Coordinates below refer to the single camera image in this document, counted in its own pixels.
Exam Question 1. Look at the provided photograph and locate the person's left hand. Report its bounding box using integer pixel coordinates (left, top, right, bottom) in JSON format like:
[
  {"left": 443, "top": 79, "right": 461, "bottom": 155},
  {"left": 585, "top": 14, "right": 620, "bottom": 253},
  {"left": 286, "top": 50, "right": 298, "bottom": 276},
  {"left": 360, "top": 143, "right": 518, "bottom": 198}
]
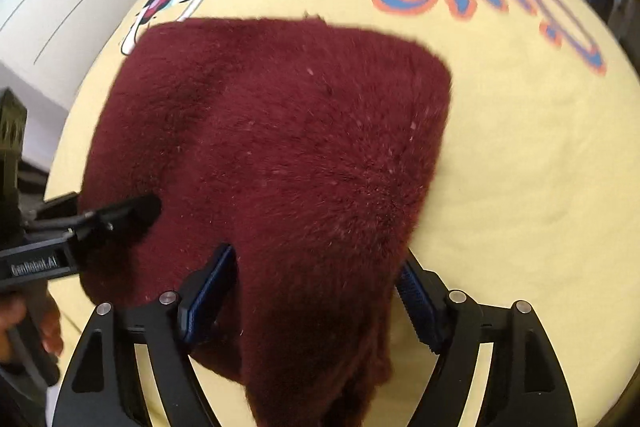
[{"left": 0, "top": 289, "right": 65, "bottom": 365}]

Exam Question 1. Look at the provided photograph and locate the maroon knit sweater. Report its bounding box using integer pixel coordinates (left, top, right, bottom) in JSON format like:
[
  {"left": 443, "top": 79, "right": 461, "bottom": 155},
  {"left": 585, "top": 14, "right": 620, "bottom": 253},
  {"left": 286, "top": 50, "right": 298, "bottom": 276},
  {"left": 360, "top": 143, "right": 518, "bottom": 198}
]
[{"left": 77, "top": 14, "right": 454, "bottom": 427}]

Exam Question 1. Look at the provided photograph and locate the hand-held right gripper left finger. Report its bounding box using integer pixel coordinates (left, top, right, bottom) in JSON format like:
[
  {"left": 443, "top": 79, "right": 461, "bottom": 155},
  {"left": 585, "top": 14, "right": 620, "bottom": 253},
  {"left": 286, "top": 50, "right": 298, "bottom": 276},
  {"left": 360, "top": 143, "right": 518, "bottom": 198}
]
[{"left": 51, "top": 243, "right": 238, "bottom": 427}]

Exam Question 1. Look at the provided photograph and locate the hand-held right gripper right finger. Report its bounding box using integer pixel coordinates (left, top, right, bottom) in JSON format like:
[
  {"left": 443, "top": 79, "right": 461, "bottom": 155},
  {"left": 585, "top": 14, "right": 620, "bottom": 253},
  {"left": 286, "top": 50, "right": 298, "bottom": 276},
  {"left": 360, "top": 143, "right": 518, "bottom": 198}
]
[{"left": 395, "top": 248, "right": 576, "bottom": 427}]

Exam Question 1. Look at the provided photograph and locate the yellow printed blanket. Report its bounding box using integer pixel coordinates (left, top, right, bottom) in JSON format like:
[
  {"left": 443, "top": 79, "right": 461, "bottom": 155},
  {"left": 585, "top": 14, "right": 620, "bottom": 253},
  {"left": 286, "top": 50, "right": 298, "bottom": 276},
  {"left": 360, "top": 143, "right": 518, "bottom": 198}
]
[{"left": 42, "top": 0, "right": 640, "bottom": 427}]

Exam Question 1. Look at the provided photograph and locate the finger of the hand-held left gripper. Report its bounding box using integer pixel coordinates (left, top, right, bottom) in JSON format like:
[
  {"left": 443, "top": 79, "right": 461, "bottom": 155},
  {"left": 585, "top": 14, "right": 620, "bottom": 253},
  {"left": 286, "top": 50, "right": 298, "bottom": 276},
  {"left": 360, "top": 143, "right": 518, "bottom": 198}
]
[{"left": 74, "top": 193, "right": 162, "bottom": 254}]

